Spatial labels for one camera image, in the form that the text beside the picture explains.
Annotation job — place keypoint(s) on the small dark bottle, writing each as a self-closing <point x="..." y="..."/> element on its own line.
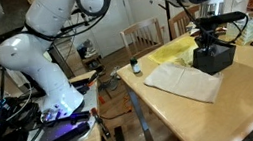
<point x="135" y="66"/>

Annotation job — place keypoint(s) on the light wooden chair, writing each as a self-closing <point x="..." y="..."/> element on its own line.
<point x="178" y="25"/>
<point x="140" y="25"/>

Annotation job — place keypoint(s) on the beige cloth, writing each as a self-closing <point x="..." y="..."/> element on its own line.
<point x="182" y="82"/>

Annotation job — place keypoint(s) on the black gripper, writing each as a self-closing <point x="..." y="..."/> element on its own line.
<point x="211" y="31"/>

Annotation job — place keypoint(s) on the pair of shoes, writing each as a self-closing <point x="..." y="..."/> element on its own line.
<point x="89" y="50"/>

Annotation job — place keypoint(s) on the metal table leg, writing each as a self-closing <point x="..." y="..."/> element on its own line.
<point x="138" y="112"/>

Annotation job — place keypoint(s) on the black coat rack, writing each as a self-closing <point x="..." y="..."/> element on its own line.
<point x="170" y="23"/>

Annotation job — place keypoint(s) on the black box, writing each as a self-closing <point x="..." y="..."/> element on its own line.
<point x="216" y="62"/>

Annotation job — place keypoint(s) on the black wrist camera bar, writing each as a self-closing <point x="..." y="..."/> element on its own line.
<point x="220" y="18"/>

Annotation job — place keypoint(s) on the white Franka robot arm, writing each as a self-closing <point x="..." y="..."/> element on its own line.
<point x="30" y="58"/>

